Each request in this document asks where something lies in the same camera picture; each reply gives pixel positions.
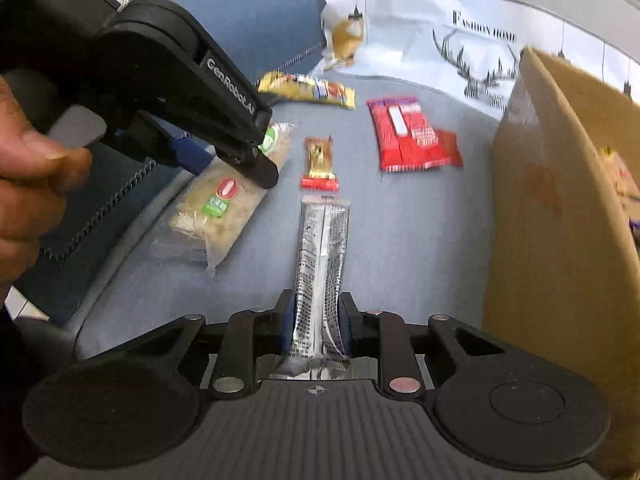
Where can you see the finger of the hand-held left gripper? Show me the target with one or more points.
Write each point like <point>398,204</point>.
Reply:
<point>257,170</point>
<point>187,155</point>

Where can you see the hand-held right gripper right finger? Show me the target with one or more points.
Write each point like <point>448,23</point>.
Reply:
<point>350,320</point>

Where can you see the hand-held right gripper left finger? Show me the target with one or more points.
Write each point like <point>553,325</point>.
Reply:
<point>286,320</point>

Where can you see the large clear noodle packet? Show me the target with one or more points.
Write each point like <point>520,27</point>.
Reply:
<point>215,220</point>

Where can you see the silver snack packet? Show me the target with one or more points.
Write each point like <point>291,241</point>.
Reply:
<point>322,260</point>

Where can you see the brown cardboard box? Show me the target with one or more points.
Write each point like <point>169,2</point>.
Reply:
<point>550,235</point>

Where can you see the pile of colourful snack packets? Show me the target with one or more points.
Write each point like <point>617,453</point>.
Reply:
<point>622,175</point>

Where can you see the person's left hand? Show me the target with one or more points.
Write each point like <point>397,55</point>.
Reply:
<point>25,185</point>

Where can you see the small clear noodle packet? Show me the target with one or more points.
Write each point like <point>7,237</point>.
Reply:
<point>280,142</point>

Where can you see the small brown candy packet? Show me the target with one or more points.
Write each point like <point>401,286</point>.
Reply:
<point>319,157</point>

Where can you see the yellow snack bar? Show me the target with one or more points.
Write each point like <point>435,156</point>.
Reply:
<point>305,89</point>

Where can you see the blue cushion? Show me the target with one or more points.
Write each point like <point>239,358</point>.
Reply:
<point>250,20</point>

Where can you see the red striped snack packet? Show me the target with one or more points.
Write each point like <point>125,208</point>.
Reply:
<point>405,140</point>

